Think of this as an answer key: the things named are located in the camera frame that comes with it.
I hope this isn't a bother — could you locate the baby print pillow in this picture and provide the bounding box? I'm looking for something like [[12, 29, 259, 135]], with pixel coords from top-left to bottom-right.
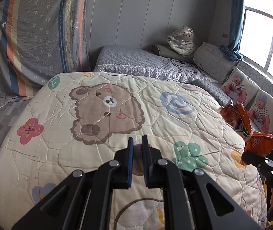
[[221, 69, 259, 106], [248, 89, 273, 133]]

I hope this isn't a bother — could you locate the blue curtain left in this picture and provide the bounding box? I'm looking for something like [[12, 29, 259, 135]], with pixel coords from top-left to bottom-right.
[[220, 0, 245, 61]]

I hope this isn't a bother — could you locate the orange snack wrapper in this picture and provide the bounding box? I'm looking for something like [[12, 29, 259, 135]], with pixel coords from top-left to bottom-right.
[[220, 102, 273, 156]]

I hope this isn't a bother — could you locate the grey quilted sofa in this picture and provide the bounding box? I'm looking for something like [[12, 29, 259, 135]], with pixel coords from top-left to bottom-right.
[[95, 45, 273, 109]]

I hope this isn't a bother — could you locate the yellow black trash bin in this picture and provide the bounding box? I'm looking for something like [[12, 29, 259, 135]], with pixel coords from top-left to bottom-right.
[[262, 179, 273, 227]]

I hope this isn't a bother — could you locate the grey bolster pillow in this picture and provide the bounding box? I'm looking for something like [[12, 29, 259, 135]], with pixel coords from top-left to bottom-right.
[[151, 44, 194, 63]]

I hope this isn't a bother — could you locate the right baby print pillow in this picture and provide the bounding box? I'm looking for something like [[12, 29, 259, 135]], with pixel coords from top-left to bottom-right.
[[248, 89, 273, 133]]

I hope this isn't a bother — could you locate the window with frame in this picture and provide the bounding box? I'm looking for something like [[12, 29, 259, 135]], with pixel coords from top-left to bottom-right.
[[240, 0, 273, 78]]

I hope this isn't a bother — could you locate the left baby print pillow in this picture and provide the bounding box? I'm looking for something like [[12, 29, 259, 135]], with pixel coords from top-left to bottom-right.
[[221, 69, 259, 106]]

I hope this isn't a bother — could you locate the grey patterned cushion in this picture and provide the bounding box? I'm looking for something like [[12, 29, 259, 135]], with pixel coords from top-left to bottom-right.
[[193, 42, 236, 84]]

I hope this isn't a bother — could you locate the striped grey hanging sheet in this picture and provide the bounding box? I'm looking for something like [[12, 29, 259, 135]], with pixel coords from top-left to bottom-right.
[[0, 0, 90, 99]]

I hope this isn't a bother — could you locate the tiger toy in plastic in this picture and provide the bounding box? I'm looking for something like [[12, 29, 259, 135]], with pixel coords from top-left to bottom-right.
[[167, 26, 196, 56]]

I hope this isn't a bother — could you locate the cartoon bear quilt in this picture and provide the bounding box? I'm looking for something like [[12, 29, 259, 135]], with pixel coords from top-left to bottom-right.
[[0, 72, 267, 229]]

